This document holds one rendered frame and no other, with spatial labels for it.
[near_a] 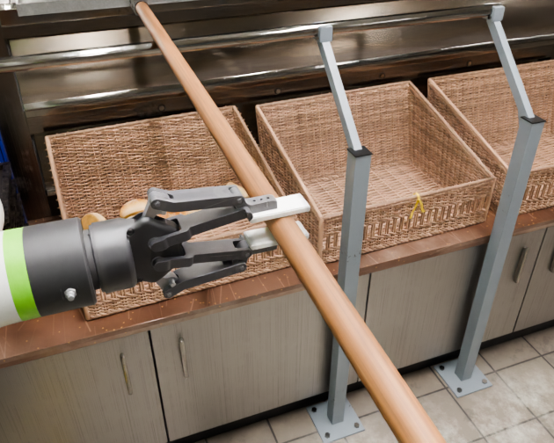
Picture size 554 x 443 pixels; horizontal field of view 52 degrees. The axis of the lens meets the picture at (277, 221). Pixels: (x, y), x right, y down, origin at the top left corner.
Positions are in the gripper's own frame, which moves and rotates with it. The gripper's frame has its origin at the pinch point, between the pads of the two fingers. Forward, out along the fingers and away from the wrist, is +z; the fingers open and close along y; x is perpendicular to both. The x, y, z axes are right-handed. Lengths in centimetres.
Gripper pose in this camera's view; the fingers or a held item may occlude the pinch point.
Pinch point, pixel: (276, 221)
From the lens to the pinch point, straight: 65.0
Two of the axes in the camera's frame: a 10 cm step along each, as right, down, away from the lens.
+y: 0.0, 8.2, 5.7
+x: 3.5, 5.3, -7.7
